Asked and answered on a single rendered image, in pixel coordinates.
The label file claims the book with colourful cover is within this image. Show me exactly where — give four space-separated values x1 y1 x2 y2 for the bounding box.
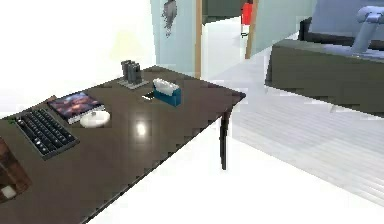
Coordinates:
47 91 106 126

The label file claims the black computer keyboard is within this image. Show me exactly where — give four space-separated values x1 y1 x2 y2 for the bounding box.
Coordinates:
14 108 81 161

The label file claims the red fire extinguisher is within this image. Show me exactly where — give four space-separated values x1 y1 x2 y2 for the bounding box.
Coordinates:
240 0 254 38

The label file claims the grey statuette on square base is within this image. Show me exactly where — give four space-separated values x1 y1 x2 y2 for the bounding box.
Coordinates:
116 59 150 90

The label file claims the dark brown wooden table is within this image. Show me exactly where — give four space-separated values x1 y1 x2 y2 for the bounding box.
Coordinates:
0 65 247 224

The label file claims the wooden door frame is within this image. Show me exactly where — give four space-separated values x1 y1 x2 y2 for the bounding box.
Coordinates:
194 0 260 80

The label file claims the dark olive sofa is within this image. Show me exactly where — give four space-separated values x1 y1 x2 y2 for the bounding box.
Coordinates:
265 16 384 118

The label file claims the blue tissue box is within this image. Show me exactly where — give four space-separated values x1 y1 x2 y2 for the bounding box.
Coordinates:
152 77 183 108

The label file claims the brown patterned flat object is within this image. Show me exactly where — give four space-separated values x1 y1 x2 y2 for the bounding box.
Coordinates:
0 137 33 204

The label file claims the white round dish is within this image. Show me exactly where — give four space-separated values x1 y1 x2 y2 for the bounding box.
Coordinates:
79 111 112 129

